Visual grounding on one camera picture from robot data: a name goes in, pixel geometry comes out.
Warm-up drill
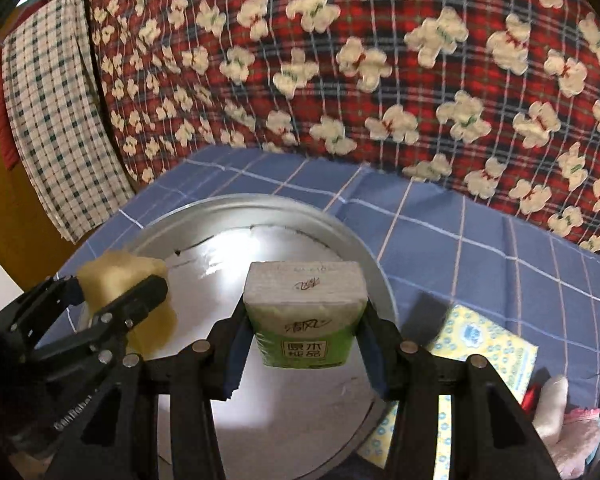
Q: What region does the red cloth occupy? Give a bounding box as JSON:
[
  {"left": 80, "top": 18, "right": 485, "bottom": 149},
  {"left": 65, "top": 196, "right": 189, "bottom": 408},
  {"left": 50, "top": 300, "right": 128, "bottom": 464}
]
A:
[{"left": 0, "top": 42, "right": 23, "bottom": 173}]

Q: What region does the yellow sponge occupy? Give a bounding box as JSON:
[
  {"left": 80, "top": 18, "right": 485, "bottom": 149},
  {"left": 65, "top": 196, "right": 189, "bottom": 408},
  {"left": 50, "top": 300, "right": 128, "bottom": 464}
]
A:
[{"left": 75, "top": 251, "right": 178, "bottom": 361}]

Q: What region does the round metal basin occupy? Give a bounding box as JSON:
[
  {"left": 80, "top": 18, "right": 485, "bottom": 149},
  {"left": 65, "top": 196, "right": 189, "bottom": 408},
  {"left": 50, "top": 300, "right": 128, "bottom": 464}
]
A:
[{"left": 77, "top": 194, "right": 398, "bottom": 480}]

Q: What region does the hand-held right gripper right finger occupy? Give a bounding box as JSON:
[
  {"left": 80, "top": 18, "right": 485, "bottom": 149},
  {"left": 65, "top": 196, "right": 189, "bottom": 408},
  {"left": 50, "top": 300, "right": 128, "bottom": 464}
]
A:
[{"left": 354, "top": 306, "right": 565, "bottom": 480}]

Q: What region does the yellow patterned tissue packet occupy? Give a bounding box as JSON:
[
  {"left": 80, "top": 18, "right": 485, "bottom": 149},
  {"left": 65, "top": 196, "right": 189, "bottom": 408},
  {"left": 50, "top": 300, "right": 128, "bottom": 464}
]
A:
[{"left": 357, "top": 302, "right": 540, "bottom": 471}]

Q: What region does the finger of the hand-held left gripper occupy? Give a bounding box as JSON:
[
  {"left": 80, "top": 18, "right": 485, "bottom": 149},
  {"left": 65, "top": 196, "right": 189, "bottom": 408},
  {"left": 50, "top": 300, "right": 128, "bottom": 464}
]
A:
[
  {"left": 25, "top": 275, "right": 170, "bottom": 367},
  {"left": 0, "top": 275, "right": 84, "bottom": 332}
]

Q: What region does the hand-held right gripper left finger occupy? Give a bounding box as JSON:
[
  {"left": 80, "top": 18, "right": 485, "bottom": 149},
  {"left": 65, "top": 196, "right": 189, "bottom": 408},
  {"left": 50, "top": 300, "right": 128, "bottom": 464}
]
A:
[{"left": 45, "top": 301, "right": 254, "bottom": 480}]

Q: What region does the green label tissue pack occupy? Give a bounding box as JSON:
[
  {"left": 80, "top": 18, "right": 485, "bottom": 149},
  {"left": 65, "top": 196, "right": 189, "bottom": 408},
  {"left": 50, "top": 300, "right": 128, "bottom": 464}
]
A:
[{"left": 242, "top": 260, "right": 368, "bottom": 370}]

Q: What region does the blue checked bedsheet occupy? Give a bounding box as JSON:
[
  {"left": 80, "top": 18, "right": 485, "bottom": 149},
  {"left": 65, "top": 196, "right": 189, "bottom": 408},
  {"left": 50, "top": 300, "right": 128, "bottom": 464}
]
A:
[{"left": 55, "top": 145, "right": 600, "bottom": 480}]

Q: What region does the green white checked towel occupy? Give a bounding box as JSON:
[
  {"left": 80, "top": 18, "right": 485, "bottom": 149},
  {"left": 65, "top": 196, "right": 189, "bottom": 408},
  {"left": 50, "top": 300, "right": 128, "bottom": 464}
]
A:
[{"left": 0, "top": 0, "right": 136, "bottom": 246}]

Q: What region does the brown wooden door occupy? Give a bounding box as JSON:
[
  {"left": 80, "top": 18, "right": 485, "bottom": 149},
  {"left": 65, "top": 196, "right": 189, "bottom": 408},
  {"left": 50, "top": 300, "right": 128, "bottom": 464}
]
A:
[{"left": 0, "top": 35, "right": 81, "bottom": 311}]

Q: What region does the white cotton roll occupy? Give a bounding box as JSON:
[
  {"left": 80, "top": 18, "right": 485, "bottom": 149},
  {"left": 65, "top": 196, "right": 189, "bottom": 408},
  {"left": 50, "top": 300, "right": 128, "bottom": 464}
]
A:
[{"left": 530, "top": 374, "right": 572, "bottom": 443}]

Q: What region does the red plaid bear blanket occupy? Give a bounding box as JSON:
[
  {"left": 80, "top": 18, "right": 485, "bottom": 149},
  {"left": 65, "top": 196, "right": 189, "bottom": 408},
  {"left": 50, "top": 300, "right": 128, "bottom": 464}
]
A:
[{"left": 82, "top": 0, "right": 600, "bottom": 266}]

